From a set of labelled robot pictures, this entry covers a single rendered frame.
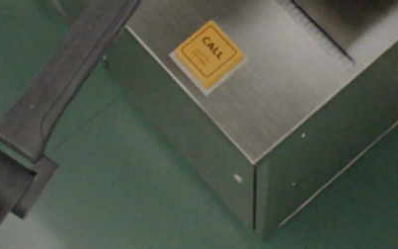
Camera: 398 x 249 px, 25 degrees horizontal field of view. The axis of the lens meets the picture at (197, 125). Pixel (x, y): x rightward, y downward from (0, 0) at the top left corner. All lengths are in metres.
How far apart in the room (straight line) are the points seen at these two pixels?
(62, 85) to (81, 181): 1.24
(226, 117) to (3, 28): 1.20
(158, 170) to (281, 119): 0.95
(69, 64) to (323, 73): 0.44
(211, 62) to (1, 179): 0.42
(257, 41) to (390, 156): 0.96
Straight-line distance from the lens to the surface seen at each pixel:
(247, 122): 1.27
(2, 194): 0.96
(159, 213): 2.16
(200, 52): 1.28
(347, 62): 1.30
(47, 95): 0.97
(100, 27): 0.99
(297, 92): 1.28
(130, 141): 2.21
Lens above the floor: 2.11
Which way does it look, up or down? 73 degrees down
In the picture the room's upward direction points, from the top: 11 degrees counter-clockwise
